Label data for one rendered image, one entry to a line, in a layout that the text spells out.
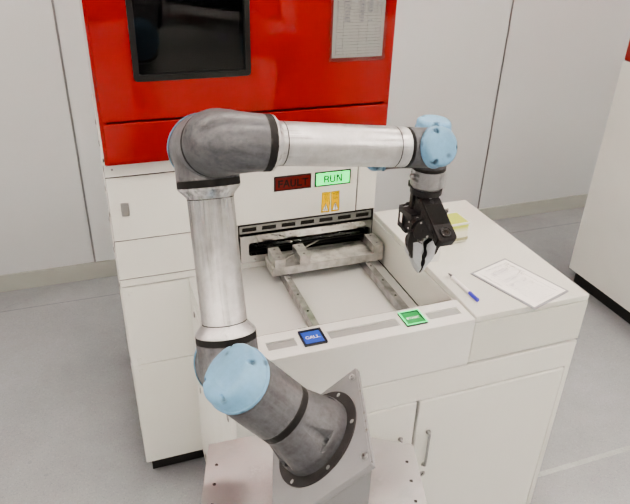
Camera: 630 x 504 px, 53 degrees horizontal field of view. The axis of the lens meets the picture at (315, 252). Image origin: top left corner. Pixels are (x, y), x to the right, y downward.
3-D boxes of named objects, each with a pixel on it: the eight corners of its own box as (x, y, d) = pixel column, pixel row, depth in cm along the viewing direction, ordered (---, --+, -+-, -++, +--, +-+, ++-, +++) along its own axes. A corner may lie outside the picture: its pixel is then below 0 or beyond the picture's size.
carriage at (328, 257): (265, 264, 198) (265, 256, 196) (372, 248, 209) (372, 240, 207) (272, 277, 191) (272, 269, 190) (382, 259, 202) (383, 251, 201)
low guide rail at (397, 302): (353, 256, 210) (353, 248, 208) (358, 255, 210) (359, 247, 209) (424, 345, 169) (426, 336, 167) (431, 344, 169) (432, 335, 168)
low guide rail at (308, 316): (274, 268, 201) (274, 260, 200) (280, 267, 202) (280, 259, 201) (330, 365, 161) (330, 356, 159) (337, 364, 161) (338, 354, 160)
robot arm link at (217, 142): (197, 99, 95) (463, 114, 115) (181, 106, 105) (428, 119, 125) (198, 177, 96) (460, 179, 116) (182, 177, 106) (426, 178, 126)
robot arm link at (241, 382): (270, 451, 105) (208, 409, 100) (244, 423, 117) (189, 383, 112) (313, 392, 107) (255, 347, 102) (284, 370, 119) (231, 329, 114)
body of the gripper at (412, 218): (424, 223, 150) (430, 176, 145) (442, 239, 143) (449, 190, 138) (395, 227, 148) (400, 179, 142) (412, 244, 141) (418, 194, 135)
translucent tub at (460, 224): (433, 234, 193) (435, 214, 190) (454, 231, 196) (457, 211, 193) (446, 245, 187) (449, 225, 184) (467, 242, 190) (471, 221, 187)
